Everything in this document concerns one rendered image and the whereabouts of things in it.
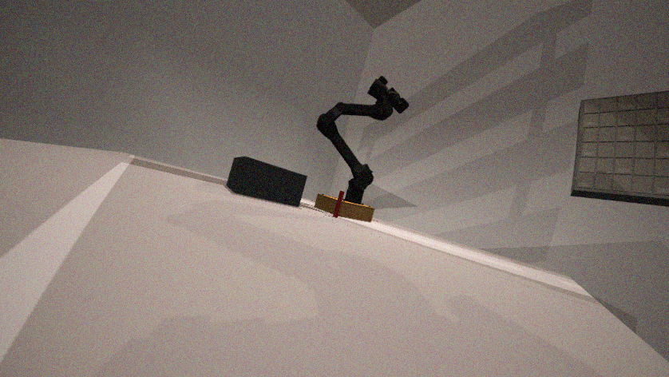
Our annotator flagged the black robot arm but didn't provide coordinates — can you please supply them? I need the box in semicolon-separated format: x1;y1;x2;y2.
316;79;404;204

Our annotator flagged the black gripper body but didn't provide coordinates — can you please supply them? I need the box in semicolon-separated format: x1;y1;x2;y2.
378;76;409;113

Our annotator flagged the dark red peg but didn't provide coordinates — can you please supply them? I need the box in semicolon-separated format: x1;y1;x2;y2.
333;191;344;218

